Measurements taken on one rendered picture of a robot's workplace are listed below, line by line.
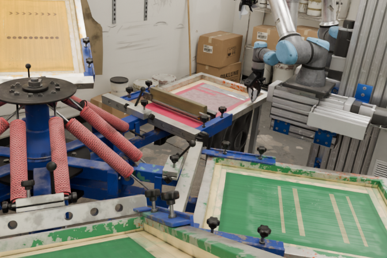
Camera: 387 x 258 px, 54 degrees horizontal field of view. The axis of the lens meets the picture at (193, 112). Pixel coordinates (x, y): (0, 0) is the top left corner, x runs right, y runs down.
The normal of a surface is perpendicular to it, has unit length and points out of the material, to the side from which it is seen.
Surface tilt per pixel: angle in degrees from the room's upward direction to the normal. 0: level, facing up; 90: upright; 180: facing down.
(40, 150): 63
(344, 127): 90
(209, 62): 91
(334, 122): 90
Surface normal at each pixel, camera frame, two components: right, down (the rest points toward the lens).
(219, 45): -0.55, 0.26
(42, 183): 0.08, -0.92
